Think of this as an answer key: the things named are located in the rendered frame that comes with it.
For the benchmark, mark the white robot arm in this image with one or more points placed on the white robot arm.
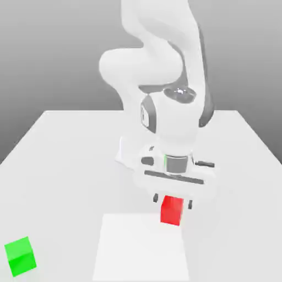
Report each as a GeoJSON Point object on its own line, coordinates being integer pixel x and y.
{"type": "Point", "coordinates": [158, 66]}

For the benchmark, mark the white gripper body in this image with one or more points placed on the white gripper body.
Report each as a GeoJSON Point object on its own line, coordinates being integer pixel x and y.
{"type": "Point", "coordinates": [154, 181]}

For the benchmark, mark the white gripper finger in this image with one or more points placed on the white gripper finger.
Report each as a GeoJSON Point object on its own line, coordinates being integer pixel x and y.
{"type": "Point", "coordinates": [190, 204]}
{"type": "Point", "coordinates": [155, 197]}

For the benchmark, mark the small green cube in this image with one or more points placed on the small green cube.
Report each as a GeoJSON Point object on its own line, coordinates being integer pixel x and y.
{"type": "Point", "coordinates": [20, 256]}

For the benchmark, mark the small red cube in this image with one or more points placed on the small red cube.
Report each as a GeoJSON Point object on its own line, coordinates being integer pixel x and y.
{"type": "Point", "coordinates": [171, 210]}

